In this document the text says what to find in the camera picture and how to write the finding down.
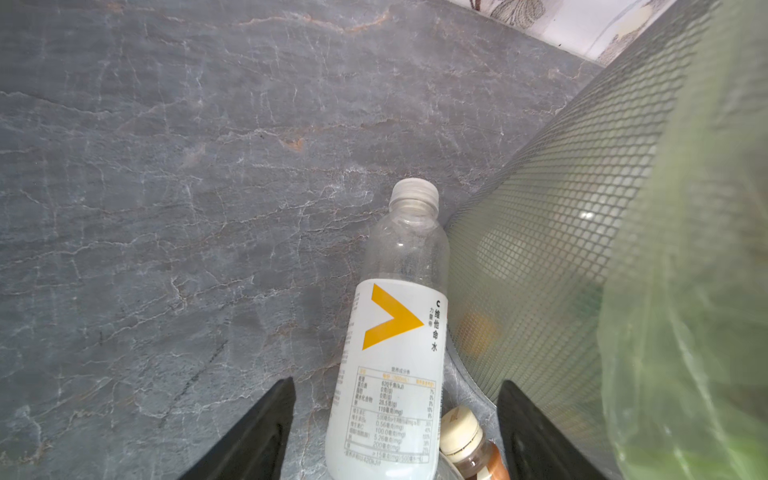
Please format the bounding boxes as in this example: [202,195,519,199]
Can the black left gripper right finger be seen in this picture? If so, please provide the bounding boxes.
[496,380,605,480]

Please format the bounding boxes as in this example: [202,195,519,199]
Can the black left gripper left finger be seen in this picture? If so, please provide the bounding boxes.
[180,377,296,480]

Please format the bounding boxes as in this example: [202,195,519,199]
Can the brown tea bottle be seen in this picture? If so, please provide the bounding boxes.
[439,405,511,480]

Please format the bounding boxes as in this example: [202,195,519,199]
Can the white bottle yellow arrow label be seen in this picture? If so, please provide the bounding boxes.
[325,178,450,479]

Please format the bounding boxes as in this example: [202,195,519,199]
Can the green mesh waste bin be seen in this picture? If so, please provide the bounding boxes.
[448,1,712,479]

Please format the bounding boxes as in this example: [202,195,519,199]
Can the green plastic bin liner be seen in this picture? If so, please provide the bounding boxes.
[598,1,767,479]

